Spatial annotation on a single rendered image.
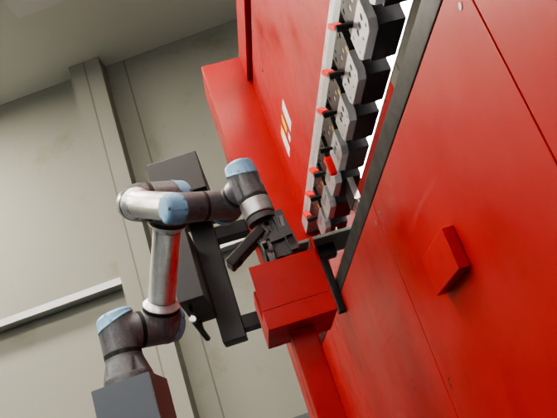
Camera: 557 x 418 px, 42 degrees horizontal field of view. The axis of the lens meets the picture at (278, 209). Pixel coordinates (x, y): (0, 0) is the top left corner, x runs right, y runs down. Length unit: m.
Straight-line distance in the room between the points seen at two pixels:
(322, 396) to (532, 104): 0.98
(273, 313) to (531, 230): 0.81
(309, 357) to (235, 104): 2.01
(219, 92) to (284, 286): 2.00
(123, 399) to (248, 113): 1.70
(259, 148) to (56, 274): 3.72
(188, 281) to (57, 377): 3.41
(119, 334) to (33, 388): 4.40
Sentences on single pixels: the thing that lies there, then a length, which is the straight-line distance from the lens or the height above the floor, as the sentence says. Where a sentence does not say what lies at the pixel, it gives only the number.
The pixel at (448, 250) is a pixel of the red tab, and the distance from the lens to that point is 1.16.
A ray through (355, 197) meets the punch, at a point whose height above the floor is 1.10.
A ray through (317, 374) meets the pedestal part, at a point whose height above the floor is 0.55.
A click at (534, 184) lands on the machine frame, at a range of 0.89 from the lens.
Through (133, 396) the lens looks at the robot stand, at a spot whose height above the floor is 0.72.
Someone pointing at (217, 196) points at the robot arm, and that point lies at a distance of 1.80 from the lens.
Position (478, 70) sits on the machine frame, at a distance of 0.95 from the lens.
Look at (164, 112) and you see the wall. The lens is 6.98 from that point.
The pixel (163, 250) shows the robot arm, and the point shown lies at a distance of 2.22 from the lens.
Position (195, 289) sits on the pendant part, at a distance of 3.28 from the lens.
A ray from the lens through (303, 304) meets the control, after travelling 1.62.
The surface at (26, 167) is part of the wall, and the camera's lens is 7.27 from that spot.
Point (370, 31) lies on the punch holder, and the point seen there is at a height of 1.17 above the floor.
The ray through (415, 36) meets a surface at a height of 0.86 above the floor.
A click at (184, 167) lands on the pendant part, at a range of 3.51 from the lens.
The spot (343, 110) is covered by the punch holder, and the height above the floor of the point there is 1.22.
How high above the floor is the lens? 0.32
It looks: 21 degrees up
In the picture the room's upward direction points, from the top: 19 degrees counter-clockwise
